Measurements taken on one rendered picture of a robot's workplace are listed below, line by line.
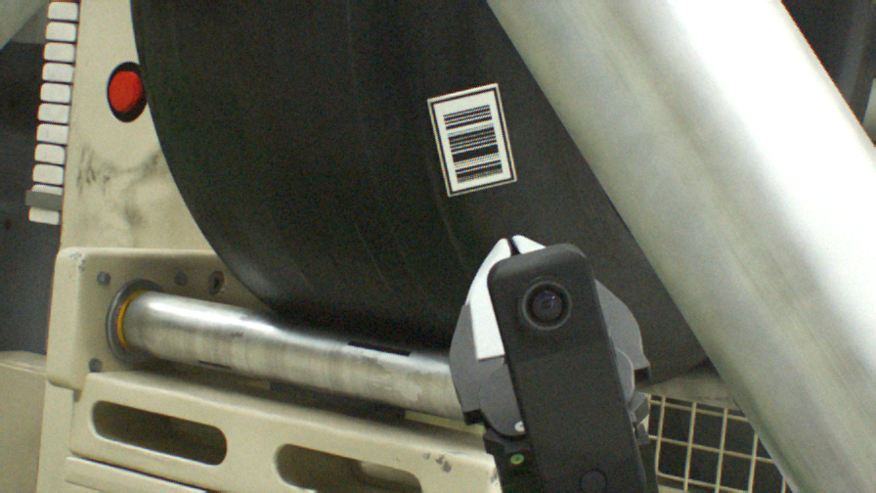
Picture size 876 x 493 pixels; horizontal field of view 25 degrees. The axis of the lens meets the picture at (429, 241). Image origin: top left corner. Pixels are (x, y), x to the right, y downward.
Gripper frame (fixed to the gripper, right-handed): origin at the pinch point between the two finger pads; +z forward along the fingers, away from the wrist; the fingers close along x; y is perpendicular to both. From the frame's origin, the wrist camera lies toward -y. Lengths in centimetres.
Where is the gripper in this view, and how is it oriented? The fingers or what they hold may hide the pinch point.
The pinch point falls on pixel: (512, 246)
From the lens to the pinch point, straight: 98.8
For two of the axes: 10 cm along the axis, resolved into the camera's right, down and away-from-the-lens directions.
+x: 9.7, -2.4, 0.1
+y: 1.8, 7.3, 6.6
